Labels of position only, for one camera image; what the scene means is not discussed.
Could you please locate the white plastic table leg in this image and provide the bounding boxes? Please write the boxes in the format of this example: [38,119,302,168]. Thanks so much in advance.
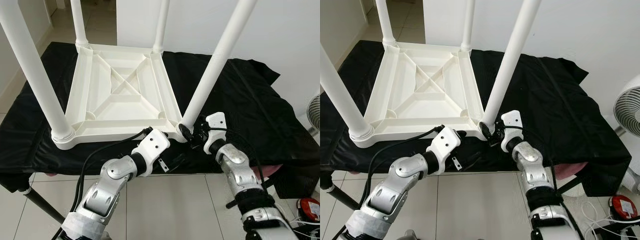
[180,0,258,132]
[460,0,476,52]
[0,0,76,143]
[320,45,374,142]
[152,0,171,53]
[375,0,399,47]
[70,0,90,49]
[480,0,543,127]

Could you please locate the black table cloth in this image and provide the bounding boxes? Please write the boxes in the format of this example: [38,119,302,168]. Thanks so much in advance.
[0,41,321,198]
[320,40,633,198]

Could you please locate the pink stool seat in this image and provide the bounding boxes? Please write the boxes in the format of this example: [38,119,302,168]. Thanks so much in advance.
[252,165,279,179]
[555,161,590,180]

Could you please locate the white floor fan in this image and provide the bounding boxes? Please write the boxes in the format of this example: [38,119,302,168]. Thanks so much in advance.
[306,92,321,133]
[612,75,640,193]

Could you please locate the red round floor device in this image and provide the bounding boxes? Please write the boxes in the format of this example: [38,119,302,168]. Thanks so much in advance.
[611,195,638,220]
[297,197,321,223]

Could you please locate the black metal floor rack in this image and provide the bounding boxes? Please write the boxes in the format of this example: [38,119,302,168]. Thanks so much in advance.
[595,220,640,240]

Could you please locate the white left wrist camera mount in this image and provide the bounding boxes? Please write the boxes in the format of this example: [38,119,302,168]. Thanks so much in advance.
[426,126,462,175]
[131,128,171,176]

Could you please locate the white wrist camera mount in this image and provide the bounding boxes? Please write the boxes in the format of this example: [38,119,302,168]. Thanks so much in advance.
[500,110,524,152]
[131,128,171,176]
[202,112,228,153]
[426,126,462,175]

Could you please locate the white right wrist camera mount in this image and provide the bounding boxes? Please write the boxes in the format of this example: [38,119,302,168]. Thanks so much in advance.
[202,112,228,153]
[500,110,524,152]

